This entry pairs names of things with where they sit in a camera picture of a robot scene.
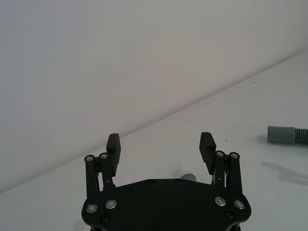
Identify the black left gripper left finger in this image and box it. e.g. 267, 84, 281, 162
84, 133, 122, 201

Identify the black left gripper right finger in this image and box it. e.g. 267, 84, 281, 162
199, 131, 244, 197

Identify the small grey round cap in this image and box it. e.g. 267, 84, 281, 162
180, 173, 198, 182

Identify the grey corrugated hose with cuff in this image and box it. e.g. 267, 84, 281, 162
267, 125, 308, 145

